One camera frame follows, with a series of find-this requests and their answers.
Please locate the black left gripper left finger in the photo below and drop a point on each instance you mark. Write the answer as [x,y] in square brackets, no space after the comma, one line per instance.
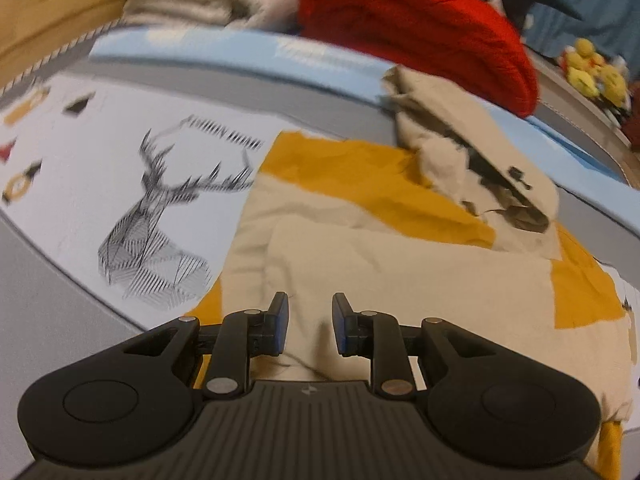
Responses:
[129,401]

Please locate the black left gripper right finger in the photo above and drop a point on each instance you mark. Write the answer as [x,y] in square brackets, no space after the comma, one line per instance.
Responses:
[486,401]

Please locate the beige and mustard garment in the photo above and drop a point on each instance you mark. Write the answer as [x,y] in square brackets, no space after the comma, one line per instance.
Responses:
[453,222]

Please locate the light blue quilt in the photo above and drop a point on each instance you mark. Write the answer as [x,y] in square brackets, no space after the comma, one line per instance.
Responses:
[359,76]

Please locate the yellow plush toy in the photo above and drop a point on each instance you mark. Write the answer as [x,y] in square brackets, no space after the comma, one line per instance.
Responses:
[597,78]

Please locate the red knitted sweater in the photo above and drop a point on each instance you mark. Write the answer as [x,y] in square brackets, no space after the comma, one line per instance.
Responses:
[465,41]

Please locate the teal blue curtain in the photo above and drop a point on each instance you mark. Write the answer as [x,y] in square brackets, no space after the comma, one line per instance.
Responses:
[550,25]

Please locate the wooden bed frame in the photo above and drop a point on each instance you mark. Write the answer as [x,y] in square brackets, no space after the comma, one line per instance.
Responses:
[33,29]

